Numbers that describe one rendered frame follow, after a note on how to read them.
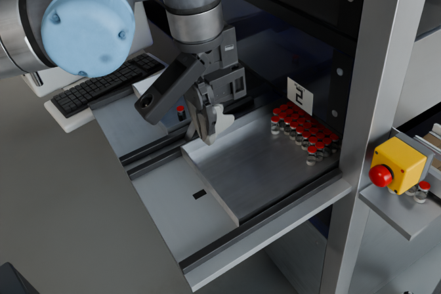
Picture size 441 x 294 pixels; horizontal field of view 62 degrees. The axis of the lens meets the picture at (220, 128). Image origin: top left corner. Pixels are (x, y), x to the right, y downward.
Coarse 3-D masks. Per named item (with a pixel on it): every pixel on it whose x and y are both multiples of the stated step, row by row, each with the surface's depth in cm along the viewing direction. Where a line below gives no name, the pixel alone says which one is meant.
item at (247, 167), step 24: (240, 120) 97; (264, 120) 100; (192, 144) 92; (216, 144) 95; (240, 144) 94; (264, 144) 93; (288, 144) 92; (192, 168) 89; (216, 168) 89; (240, 168) 88; (264, 168) 87; (288, 168) 86; (312, 168) 85; (216, 192) 79; (240, 192) 82; (264, 192) 82; (288, 192) 78; (240, 216) 78
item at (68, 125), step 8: (152, 56) 147; (160, 72) 138; (80, 80) 141; (64, 88) 138; (48, 104) 130; (56, 112) 126; (80, 112) 125; (88, 112) 124; (56, 120) 124; (64, 120) 122; (72, 120) 122; (80, 120) 122; (88, 120) 124; (64, 128) 120; (72, 128) 121
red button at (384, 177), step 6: (372, 168) 67; (378, 168) 66; (384, 168) 66; (372, 174) 67; (378, 174) 66; (384, 174) 66; (390, 174) 66; (372, 180) 68; (378, 180) 66; (384, 180) 66; (390, 180) 66; (378, 186) 68; (384, 186) 67
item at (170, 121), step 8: (248, 72) 117; (144, 80) 115; (152, 80) 116; (240, 80) 115; (248, 80) 114; (256, 80) 114; (136, 88) 115; (144, 88) 116; (248, 88) 111; (256, 88) 105; (264, 88) 107; (248, 96) 106; (256, 96) 107; (176, 104) 109; (184, 104) 109; (224, 104) 102; (168, 112) 107; (176, 112) 106; (160, 120) 99; (168, 120) 104; (176, 120) 104; (184, 120) 98; (168, 128) 96; (176, 128) 98
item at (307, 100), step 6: (288, 78) 84; (288, 84) 85; (294, 84) 83; (288, 90) 86; (294, 90) 84; (306, 90) 80; (288, 96) 88; (294, 96) 85; (306, 96) 81; (312, 96) 79; (294, 102) 86; (306, 102) 82; (306, 108) 83
